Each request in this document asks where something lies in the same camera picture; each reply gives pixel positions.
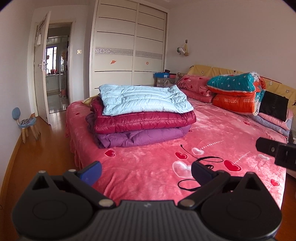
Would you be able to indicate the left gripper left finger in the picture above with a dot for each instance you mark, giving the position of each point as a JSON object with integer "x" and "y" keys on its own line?
{"x": 81, "y": 182}

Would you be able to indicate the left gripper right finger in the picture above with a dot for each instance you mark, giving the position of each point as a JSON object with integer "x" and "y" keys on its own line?
{"x": 211, "y": 182}

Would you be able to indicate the light blue down jacket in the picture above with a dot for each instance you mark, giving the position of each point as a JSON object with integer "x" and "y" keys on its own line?
{"x": 123, "y": 99}

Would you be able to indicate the folded pink purple blankets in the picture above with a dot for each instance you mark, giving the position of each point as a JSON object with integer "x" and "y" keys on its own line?
{"x": 281, "y": 126}

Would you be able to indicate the purple down jacket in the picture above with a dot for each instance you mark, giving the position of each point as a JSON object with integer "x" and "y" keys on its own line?
{"x": 134, "y": 138}

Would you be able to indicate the pink bed with blanket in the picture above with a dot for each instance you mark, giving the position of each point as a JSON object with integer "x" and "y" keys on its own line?
{"x": 162, "y": 171}

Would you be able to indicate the black bag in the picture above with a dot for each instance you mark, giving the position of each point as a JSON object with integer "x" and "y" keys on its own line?
{"x": 274, "y": 105}

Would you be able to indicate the red down jacket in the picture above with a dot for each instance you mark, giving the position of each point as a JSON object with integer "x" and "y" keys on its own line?
{"x": 104, "y": 125}

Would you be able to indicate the yellow headboard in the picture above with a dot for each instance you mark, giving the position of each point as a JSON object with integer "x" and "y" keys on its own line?
{"x": 271, "y": 85}

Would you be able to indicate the orange teal folded quilt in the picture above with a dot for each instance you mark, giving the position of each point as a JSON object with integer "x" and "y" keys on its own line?
{"x": 239, "y": 93}

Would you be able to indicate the small blue chair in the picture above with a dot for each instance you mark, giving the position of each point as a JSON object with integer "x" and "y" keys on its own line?
{"x": 25, "y": 124}

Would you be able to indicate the pink pillow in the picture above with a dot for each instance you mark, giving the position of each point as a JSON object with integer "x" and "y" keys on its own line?
{"x": 195, "y": 87}

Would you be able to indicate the blue storage box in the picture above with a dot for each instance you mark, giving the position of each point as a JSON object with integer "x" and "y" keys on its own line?
{"x": 165, "y": 79}

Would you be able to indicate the white sliding wardrobe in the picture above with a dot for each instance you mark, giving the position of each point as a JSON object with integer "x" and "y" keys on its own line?
{"x": 128, "y": 44}

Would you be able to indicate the white door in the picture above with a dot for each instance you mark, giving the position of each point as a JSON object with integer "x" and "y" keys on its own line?
{"x": 40, "y": 68}

